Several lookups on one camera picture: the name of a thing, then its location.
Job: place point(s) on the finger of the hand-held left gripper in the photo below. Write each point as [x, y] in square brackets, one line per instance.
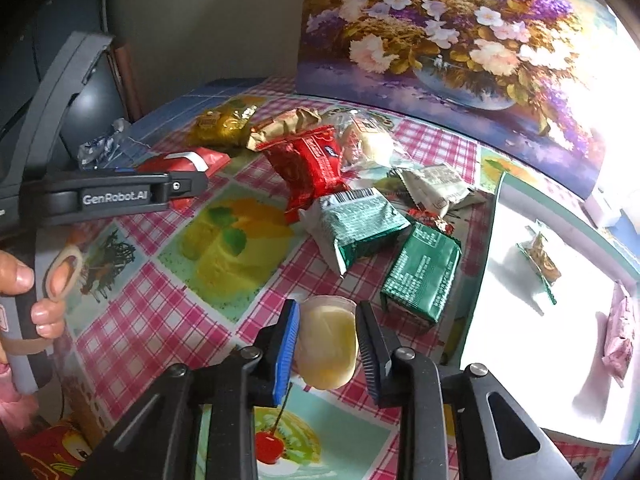
[182, 186]

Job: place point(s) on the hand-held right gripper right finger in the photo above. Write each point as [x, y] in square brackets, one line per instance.
[371, 355]

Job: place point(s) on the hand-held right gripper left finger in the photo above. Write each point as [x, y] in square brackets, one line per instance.
[284, 355]

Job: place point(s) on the yellow jelly cup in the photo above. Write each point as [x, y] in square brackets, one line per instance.
[325, 345]

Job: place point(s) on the gold foil snack packet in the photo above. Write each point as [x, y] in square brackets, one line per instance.
[220, 125]

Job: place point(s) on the dark green snack packet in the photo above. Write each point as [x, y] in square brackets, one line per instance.
[420, 275]

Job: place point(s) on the red puffy snack packet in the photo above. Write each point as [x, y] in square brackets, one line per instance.
[310, 170]

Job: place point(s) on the green barcode snack packet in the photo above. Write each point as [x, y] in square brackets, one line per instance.
[355, 225]

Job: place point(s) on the white teal-edged tray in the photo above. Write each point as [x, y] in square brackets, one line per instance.
[565, 340]

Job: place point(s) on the person's left hand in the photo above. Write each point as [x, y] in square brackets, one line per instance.
[47, 317]

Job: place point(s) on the red flat silver-striped packet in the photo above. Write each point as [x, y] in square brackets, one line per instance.
[200, 157]

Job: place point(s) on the dark rounded object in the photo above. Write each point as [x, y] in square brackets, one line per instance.
[95, 110]

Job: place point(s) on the silver blue crumpled wrapper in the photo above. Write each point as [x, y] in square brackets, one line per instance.
[102, 147]

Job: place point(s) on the pink checkered fruit tablecloth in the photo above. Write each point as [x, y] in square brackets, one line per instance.
[225, 300]

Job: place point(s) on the beige gold-wrapped snack packet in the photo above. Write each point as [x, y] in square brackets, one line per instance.
[280, 127]

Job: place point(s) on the small red candy packet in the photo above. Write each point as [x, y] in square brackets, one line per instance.
[427, 219]

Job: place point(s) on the white snack packet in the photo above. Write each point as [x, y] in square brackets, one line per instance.
[435, 182]

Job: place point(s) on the clear bread packet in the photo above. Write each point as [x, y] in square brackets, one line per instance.
[370, 142]

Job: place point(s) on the small clear green-trimmed packet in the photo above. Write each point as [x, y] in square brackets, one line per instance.
[542, 260]

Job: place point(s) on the red printed bag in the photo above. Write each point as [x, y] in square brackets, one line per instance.
[65, 452]

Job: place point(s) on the pink snack packet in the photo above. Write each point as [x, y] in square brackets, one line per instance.
[620, 335]

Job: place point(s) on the small white box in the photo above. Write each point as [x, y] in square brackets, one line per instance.
[605, 207]

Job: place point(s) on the floral painting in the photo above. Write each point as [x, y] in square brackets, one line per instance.
[450, 35]

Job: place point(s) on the brown wooden frame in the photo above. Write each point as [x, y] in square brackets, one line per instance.
[127, 85]

